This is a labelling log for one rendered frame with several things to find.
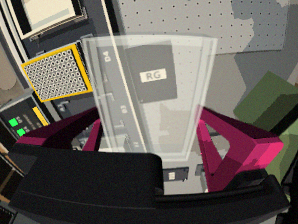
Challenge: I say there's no yellow tip rack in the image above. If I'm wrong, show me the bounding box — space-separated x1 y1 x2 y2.
21 40 92 102

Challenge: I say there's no beige ready button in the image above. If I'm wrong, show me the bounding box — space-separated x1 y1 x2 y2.
195 164 208 192

